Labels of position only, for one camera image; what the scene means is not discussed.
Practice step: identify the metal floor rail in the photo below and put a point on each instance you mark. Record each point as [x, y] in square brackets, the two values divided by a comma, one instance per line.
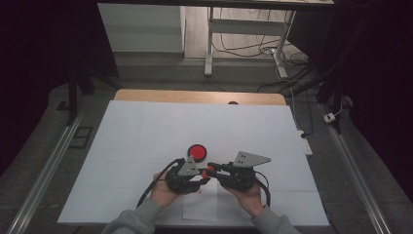
[48, 169]
[354, 169]

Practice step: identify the orange stamp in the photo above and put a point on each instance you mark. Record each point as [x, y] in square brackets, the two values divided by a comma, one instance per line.
[205, 173]

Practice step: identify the person's left hand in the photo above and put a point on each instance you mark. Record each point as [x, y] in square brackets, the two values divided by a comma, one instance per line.
[164, 193]

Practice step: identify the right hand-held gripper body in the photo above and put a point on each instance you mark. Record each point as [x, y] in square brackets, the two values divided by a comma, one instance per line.
[242, 177]

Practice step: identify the black stand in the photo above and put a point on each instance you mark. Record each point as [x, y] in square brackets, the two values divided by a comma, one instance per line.
[72, 97]
[337, 81]

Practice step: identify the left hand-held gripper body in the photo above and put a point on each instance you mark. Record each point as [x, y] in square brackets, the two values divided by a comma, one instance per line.
[181, 182]

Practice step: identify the black floor socket plate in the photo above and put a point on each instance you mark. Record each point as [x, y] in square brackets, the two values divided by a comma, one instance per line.
[81, 137]

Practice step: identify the white desk frame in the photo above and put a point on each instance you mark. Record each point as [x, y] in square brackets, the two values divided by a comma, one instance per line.
[246, 27]

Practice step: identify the person's right hand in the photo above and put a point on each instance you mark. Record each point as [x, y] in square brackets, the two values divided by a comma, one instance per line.
[248, 198]

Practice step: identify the round red ink pad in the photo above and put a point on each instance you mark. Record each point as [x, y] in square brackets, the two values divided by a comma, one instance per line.
[197, 152]

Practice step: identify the large white table cover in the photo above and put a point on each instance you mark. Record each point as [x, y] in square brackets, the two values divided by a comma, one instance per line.
[146, 130]

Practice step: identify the dark table grommet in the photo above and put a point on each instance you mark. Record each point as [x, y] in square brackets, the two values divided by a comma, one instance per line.
[233, 103]

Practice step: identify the white plug adapter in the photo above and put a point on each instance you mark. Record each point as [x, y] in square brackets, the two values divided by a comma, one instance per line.
[329, 117]

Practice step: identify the white cabinet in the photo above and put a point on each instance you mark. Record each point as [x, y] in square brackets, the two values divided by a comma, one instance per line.
[142, 29]

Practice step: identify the white power strip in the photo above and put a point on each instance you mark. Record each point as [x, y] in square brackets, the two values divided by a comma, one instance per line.
[305, 143]

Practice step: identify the small white paper sheet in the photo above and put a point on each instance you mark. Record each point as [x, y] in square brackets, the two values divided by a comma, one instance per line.
[200, 208]

